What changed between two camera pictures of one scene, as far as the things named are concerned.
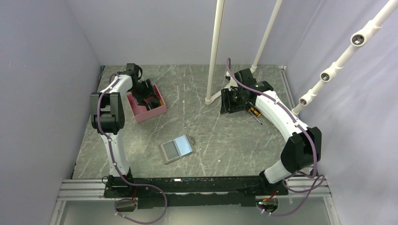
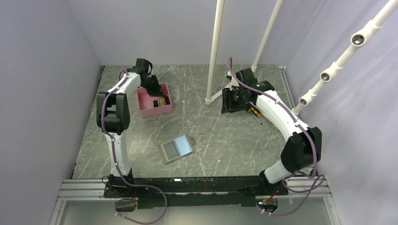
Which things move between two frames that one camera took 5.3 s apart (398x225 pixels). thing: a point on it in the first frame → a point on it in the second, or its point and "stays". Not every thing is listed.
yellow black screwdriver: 254,111 stays
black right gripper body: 233,99 stays
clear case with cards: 177,148 stays
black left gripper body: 141,91 → 152,86
